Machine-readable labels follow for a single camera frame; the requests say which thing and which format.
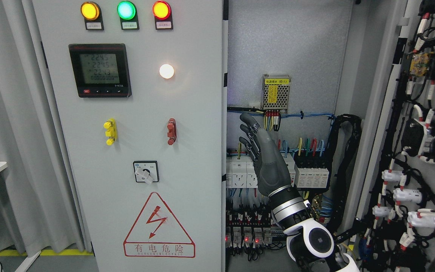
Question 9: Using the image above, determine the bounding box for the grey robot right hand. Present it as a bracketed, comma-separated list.
[239, 113, 292, 196]

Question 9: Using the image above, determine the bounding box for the grey cabinet door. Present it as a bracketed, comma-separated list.
[32, 0, 224, 272]
[338, 0, 435, 272]

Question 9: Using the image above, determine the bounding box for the red indicator lamp left door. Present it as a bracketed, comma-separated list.
[152, 0, 174, 30]

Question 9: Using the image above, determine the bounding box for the green indicator lamp left door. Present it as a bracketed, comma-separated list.
[116, 1, 140, 30]

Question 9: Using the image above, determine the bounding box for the yellow indicator lamp left door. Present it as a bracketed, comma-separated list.
[80, 1, 104, 30]

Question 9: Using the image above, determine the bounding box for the white socket breaker row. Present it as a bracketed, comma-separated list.
[226, 153, 296, 189]

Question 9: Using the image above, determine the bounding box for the black surge protector block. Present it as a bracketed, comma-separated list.
[294, 154, 332, 191]

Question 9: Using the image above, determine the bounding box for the lower relay terminal row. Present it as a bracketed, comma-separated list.
[225, 203, 286, 261]

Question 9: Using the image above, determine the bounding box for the metal mesh power supply module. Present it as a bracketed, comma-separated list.
[261, 74, 292, 113]

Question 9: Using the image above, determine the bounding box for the red electric hazard warning sticker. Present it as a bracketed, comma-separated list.
[123, 192, 196, 258]

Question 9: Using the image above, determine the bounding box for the white lit indicator lamp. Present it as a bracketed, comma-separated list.
[159, 63, 175, 79]

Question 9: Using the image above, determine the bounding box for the black digital power meter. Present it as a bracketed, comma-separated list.
[68, 43, 132, 98]

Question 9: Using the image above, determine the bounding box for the left grey curtain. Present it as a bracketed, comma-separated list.
[0, 0, 92, 255]

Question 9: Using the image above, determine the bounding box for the black corrugated cable conduit right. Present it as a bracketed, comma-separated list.
[321, 114, 363, 244]

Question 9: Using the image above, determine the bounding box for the red terminal post pair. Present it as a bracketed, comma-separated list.
[167, 118, 177, 146]

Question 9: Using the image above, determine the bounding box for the left door rotary selector switch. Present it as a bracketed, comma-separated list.
[133, 161, 159, 184]

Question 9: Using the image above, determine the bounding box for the yellow terminal post pair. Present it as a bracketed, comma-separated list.
[103, 118, 118, 146]

